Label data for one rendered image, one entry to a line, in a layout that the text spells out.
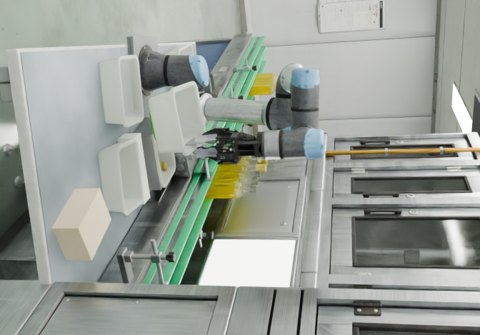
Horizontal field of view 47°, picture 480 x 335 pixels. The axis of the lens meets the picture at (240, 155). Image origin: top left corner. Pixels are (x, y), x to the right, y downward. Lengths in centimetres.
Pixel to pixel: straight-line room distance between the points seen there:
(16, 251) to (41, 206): 99
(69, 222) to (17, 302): 23
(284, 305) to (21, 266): 132
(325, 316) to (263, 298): 15
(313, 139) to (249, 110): 58
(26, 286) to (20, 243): 95
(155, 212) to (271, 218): 48
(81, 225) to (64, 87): 38
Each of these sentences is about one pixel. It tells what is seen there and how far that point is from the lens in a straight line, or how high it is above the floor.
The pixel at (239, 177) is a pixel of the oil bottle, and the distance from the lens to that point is 223.
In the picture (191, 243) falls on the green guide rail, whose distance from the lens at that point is 200.
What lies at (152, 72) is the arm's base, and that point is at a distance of 206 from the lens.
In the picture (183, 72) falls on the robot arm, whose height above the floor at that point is 93.
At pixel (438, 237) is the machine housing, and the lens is 222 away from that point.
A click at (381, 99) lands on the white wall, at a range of 847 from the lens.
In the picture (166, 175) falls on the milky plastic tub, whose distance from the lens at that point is 213.
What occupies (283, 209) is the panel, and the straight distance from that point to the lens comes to 229.
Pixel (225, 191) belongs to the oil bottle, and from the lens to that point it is 220.
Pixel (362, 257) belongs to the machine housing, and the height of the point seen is 155.
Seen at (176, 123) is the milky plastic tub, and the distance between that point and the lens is 137.
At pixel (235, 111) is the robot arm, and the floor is 112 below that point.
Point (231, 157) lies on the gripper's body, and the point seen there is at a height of 122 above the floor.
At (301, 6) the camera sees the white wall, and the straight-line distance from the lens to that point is 805.
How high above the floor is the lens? 152
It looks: 11 degrees down
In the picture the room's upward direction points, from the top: 89 degrees clockwise
